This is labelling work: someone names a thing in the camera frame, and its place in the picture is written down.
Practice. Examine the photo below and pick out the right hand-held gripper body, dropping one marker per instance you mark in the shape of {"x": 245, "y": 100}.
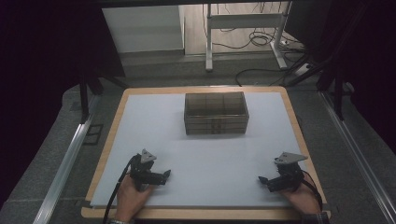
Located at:
{"x": 288, "y": 177}

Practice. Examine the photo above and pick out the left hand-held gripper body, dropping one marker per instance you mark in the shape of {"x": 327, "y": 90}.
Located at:
{"x": 146, "y": 175}

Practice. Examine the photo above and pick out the brown transparent drawer box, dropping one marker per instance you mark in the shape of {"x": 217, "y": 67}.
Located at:
{"x": 214, "y": 119}

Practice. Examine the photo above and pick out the person's left hand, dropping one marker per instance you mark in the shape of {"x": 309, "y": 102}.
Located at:
{"x": 132, "y": 196}

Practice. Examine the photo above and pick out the person's right hand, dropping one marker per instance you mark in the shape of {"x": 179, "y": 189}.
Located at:
{"x": 303, "y": 197}

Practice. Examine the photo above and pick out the dark sleeve cuff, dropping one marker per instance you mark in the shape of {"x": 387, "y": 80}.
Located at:
{"x": 316, "y": 218}

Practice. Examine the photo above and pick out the silver wristwatch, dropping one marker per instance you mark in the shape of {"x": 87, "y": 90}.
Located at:
{"x": 120, "y": 221}

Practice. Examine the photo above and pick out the black metal stand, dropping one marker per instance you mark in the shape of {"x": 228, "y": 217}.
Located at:
{"x": 84, "y": 96}
{"x": 337, "y": 93}

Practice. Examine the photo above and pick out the white power strip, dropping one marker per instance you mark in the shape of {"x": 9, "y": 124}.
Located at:
{"x": 302, "y": 69}

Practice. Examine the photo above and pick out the dark curtain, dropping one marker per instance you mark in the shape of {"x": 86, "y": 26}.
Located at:
{"x": 370, "y": 56}
{"x": 40, "y": 62}

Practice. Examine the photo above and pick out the white panel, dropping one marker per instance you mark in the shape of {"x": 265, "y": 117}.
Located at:
{"x": 141, "y": 28}

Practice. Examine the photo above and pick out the white board with wooden frame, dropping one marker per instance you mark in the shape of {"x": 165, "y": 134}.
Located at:
{"x": 205, "y": 168}

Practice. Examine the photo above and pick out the small black floor frame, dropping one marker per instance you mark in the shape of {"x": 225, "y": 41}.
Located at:
{"x": 93, "y": 134}

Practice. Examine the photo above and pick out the aluminium floor rail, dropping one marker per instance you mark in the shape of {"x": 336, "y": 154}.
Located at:
{"x": 63, "y": 169}
{"x": 358, "y": 155}

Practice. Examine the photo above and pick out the white metal desk frame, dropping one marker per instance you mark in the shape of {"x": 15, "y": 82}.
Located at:
{"x": 244, "y": 21}

